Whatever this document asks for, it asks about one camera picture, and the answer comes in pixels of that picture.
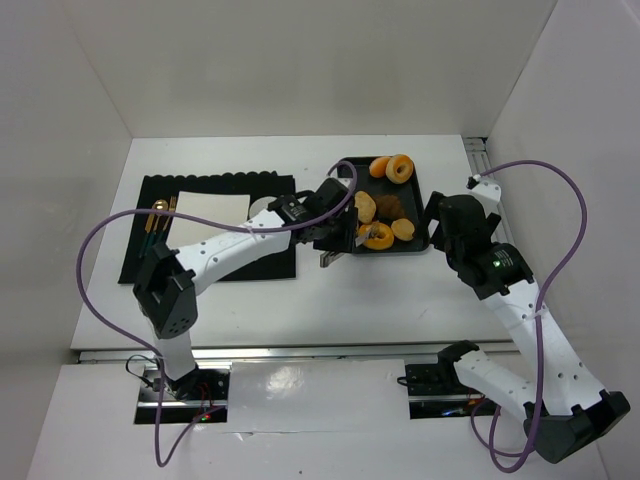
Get beige oval bread roll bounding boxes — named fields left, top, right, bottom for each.
left=354, top=191, right=377, bottom=224

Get gold fork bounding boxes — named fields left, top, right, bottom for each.
left=158, top=195, right=179, bottom=236

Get metal tongs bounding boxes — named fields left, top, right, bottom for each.
left=319, top=225, right=378, bottom=268

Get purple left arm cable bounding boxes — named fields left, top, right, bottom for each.
left=75, top=160, right=358, bottom=467

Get brown chocolate bread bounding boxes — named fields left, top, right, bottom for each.
left=374, top=195, right=407, bottom=221

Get black cloth placemat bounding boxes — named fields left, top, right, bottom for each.
left=118, top=171, right=296, bottom=285

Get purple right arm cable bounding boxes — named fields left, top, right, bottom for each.
left=469, top=159, right=587, bottom=474

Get orange half donut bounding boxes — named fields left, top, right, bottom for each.
left=369, top=156, right=391, bottom=178

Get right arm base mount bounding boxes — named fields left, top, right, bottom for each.
left=396, top=341, right=496, bottom=420

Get aluminium rail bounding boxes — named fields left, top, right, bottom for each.
left=79, top=341, right=466, bottom=362

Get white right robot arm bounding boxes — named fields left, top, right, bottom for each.
left=423, top=177, right=631, bottom=464

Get black plastic tray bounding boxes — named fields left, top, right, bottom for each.
left=342, top=156, right=428, bottom=256

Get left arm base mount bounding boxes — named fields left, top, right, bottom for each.
left=124, top=354, right=231, bottom=425

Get white ceramic cup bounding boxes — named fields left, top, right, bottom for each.
left=248, top=196, right=276, bottom=219

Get gold spoon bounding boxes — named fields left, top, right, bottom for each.
left=145, top=199, right=169, bottom=234

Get tan ring donut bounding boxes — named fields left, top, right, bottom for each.
left=385, top=154, right=414, bottom=185

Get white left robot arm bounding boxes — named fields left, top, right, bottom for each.
left=133, top=177, right=357, bottom=399

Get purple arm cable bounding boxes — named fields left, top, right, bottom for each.
left=469, top=159, right=587, bottom=474
left=75, top=160, right=358, bottom=467

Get orange glazed ring donut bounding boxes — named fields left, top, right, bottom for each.
left=358, top=222, right=395, bottom=251

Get small orange round bread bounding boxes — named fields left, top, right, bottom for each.
left=391, top=218, right=415, bottom=242

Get white square plate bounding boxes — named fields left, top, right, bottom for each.
left=166, top=191, right=250, bottom=248

